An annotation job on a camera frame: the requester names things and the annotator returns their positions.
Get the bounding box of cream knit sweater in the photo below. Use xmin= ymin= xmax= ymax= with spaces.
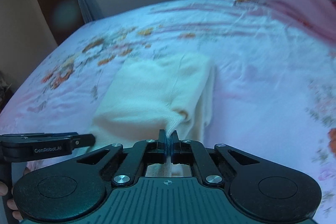
xmin=79 ymin=53 xmax=215 ymax=177

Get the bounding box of person's left hand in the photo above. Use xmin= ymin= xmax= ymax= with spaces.
xmin=0 ymin=182 xmax=23 ymax=221

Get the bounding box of potted plant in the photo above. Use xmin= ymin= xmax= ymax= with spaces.
xmin=0 ymin=72 xmax=14 ymax=111

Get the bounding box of pink floral bed sheet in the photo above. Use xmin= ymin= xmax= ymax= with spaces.
xmin=1 ymin=0 xmax=335 ymax=223

